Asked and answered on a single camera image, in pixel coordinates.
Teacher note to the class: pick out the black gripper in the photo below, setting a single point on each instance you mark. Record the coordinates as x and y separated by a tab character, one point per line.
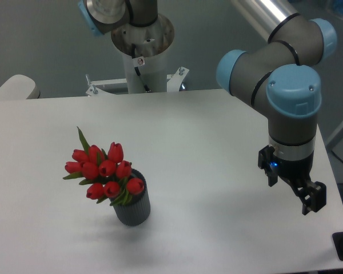
294	163

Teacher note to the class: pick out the red tulip bouquet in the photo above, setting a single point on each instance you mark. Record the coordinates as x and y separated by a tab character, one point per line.
106	173

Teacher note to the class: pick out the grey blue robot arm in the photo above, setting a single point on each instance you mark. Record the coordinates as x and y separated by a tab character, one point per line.
278	81

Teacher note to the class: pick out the dark grey ribbed vase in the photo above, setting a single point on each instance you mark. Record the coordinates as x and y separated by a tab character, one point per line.
138	210

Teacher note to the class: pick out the white chair armrest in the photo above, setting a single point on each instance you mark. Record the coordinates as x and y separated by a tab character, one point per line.
19	87

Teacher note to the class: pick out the white pedestal base frame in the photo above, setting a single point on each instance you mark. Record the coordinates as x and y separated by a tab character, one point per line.
175	82

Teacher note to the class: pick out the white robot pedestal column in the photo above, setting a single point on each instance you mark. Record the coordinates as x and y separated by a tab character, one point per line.
144	53

